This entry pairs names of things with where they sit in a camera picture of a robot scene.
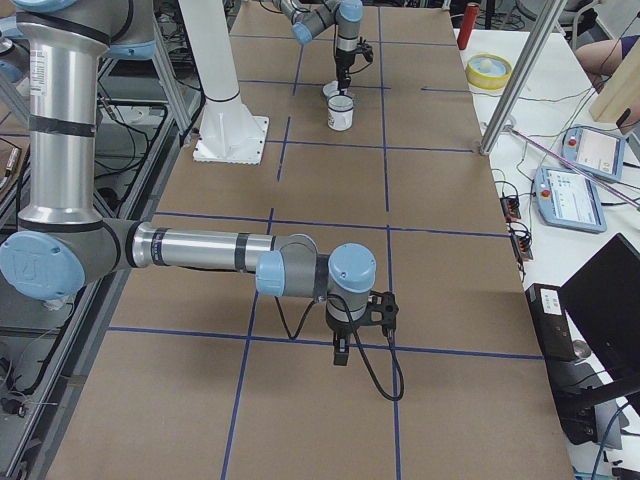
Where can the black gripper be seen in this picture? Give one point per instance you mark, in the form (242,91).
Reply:
(344,62)
(340,330)

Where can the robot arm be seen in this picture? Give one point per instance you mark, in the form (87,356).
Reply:
(345,16)
(63,243)

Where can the white enamel mug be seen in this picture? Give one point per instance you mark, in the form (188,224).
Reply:
(340,121)

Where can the yellow tape roll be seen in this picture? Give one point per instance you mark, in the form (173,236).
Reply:
(488,72)

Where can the red cylinder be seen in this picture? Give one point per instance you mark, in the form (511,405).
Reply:
(467,25)

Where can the orange circuit board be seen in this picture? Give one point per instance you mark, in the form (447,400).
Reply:
(521,243)
(510,205)

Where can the black computer box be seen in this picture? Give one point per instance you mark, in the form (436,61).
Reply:
(551,325)

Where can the near teach pendant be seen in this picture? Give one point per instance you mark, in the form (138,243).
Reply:
(568,200)

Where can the teach pendant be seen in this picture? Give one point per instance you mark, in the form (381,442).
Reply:
(568,200)
(595,151)

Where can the seated person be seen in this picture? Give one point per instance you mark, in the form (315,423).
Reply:
(600,59)

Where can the black monitor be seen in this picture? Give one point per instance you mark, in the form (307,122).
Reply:
(602,300)

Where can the far teach pendant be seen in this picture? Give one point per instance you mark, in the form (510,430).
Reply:
(595,151)

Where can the wooden board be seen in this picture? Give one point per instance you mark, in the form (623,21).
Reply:
(619,94)

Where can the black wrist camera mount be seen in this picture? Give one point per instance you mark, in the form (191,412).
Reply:
(364,49)
(381,310)

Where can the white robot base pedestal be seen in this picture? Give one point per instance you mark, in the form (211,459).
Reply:
(228,131)

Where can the aluminium frame post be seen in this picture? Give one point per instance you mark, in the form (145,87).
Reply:
(532,49)

